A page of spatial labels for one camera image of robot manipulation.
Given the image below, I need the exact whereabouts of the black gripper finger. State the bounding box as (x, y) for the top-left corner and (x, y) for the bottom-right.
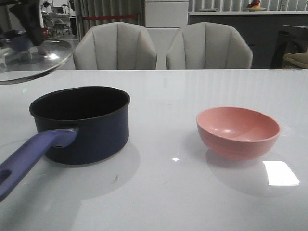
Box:
(10, 0), (44, 46)

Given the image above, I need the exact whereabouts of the glass pot lid blue knob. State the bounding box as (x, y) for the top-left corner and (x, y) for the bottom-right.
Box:
(0, 30), (72, 85)

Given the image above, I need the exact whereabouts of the pink plastic bowl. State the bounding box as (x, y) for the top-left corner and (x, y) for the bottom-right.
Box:
(196, 106), (281, 160)

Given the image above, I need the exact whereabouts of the grey curtain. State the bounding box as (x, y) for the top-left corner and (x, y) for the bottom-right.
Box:
(74, 0), (145, 40)

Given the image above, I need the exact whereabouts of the grey upholstered chair left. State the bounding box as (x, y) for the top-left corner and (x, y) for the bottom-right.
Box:
(73, 22), (157, 70)

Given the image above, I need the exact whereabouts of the grey upholstered chair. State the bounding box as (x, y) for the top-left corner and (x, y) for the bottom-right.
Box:
(73, 22), (157, 70)
(166, 22), (253, 70)

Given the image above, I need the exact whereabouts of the red barrier tape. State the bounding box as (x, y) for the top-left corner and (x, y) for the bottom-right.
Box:
(81, 14), (139, 20)

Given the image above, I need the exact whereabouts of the white drawer cabinet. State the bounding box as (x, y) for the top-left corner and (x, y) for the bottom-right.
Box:
(145, 0), (189, 50)

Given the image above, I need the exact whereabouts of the grey upholstered chair right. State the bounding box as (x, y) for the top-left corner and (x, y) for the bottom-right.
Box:
(166, 22), (253, 70)

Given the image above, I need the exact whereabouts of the fruit plate on counter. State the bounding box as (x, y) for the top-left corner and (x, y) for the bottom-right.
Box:
(243, 0), (267, 12)

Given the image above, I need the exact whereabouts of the dark grey sideboard counter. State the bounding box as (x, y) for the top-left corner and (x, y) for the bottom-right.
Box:
(188, 11), (308, 69)

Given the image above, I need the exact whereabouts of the beige cushion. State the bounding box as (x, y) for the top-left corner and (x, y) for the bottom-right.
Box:
(283, 52), (308, 69)

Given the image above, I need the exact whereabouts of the blue saucepan with handle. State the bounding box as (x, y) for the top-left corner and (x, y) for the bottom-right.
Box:
(0, 86), (130, 200)

